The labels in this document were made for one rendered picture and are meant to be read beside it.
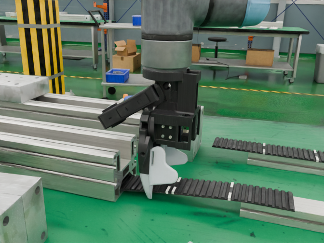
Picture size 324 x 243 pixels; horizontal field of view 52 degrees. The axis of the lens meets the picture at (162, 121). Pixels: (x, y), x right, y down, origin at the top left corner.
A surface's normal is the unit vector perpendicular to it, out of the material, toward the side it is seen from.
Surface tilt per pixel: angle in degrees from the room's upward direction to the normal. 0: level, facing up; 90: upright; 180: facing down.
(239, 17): 127
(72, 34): 90
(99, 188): 90
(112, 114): 89
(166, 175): 80
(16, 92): 90
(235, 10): 112
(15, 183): 0
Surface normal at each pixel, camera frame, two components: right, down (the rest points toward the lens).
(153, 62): -0.47, 0.29
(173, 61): 0.20, 0.33
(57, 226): 0.03, -0.94
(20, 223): 0.98, 0.08
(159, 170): -0.29, 0.15
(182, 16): 0.55, 0.29
